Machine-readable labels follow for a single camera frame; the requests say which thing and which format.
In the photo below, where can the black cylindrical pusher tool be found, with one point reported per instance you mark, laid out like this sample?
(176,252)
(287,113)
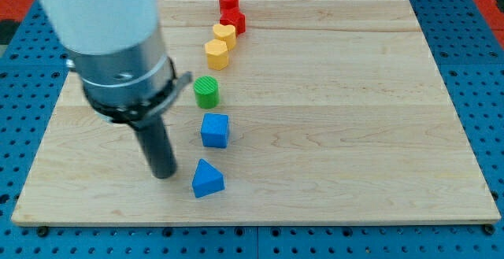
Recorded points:
(156,147)

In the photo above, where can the green cylinder block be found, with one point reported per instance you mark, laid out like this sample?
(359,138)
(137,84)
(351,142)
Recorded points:
(206,91)

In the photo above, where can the light wooden board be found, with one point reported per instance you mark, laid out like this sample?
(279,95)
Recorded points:
(338,116)

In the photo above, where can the yellow hexagon block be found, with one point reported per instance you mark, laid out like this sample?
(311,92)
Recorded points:
(216,54)

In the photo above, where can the red star block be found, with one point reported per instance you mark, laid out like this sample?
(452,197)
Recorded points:
(235,18)

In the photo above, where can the blue cube block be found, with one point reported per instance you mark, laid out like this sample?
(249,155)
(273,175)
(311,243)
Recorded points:
(215,130)

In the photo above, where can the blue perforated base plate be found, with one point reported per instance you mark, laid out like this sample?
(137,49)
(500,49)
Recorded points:
(470,59)

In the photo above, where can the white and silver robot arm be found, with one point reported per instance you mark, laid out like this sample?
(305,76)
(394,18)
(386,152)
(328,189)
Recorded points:
(117,50)

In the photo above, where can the yellow heart block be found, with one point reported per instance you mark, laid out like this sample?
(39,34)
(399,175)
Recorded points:
(226,33)

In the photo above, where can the blue triangular prism block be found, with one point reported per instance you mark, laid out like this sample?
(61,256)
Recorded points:
(207,179)

